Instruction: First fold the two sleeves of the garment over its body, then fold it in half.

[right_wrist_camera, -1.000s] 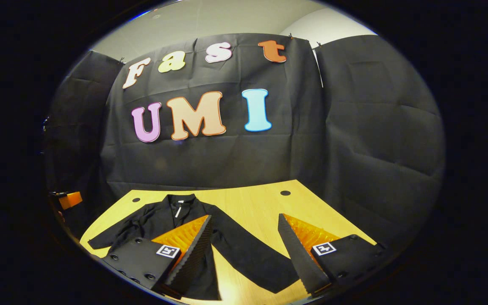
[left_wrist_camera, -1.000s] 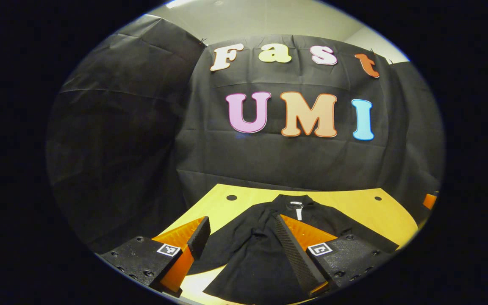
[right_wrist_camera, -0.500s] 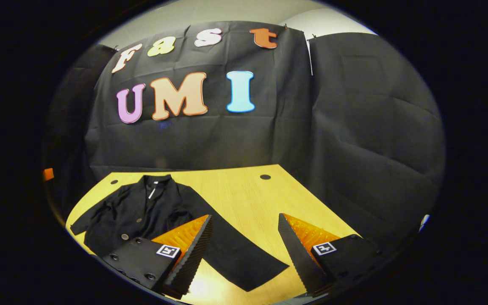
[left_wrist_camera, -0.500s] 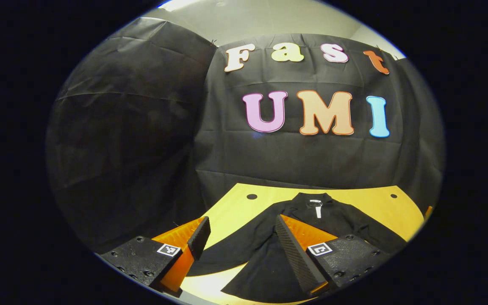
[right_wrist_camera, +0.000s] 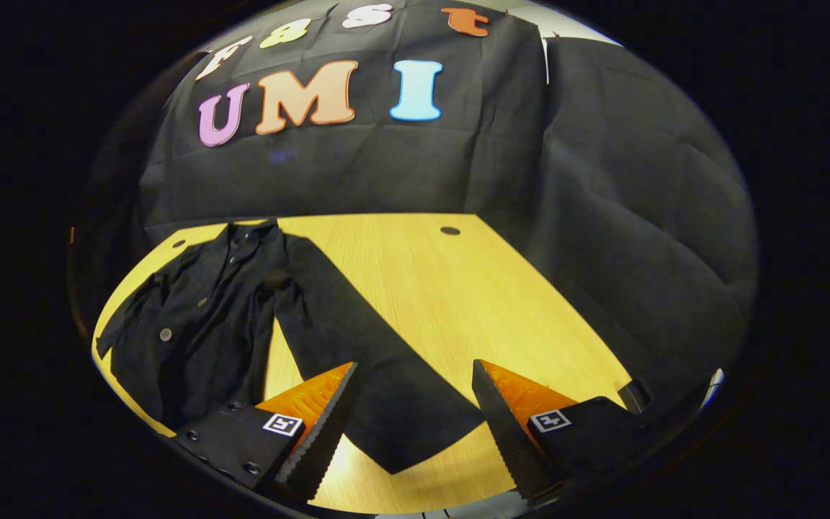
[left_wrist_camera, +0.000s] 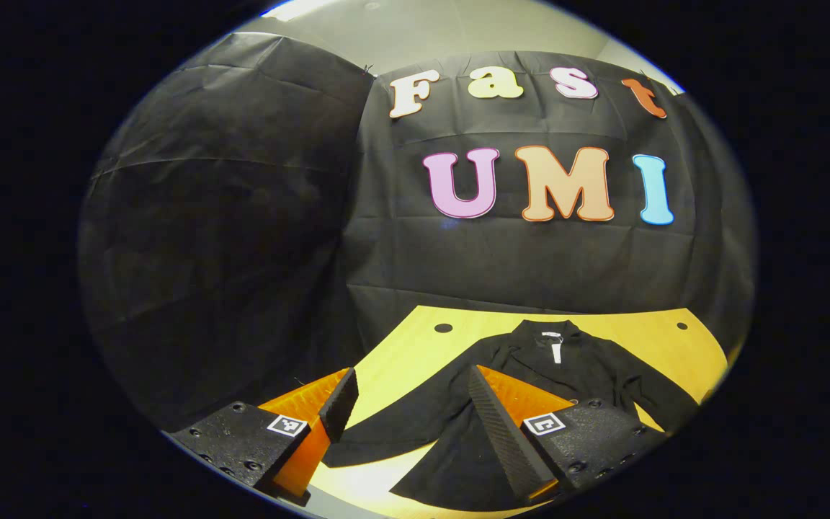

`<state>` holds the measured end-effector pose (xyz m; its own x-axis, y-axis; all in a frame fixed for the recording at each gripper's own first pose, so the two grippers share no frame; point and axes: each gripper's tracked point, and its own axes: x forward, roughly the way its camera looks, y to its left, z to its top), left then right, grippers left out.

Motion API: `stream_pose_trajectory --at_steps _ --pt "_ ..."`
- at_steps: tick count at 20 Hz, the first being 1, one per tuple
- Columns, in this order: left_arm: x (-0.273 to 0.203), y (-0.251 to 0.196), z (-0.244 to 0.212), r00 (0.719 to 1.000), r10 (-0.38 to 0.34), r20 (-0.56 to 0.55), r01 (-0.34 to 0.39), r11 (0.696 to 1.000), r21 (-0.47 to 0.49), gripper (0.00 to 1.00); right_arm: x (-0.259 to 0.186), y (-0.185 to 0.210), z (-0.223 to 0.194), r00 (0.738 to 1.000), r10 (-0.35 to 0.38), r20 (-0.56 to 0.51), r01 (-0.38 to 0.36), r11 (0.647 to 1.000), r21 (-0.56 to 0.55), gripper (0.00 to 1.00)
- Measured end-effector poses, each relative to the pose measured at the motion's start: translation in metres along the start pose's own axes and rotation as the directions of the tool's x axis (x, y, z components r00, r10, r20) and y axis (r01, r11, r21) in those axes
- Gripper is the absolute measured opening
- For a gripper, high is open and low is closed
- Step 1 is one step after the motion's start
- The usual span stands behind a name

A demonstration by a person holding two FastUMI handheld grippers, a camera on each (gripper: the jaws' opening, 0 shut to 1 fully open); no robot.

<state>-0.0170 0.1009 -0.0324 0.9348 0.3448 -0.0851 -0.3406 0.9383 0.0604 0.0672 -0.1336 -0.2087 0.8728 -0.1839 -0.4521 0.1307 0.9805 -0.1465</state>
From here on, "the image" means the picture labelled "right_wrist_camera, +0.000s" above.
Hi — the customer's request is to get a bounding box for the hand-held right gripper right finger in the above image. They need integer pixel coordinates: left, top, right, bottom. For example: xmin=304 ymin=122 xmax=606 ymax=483
xmin=471 ymin=358 xmax=657 ymax=502

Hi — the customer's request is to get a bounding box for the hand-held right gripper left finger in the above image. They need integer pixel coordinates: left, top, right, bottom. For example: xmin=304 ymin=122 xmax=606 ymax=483
xmin=174 ymin=360 xmax=360 ymax=503

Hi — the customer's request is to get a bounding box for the black buttoned jacket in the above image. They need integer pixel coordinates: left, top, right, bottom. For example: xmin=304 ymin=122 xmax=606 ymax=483
xmin=94 ymin=220 xmax=488 ymax=474

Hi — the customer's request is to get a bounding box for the black backdrop cloth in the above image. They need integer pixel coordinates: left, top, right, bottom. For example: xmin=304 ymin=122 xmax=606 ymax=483
xmin=69 ymin=0 xmax=758 ymax=404

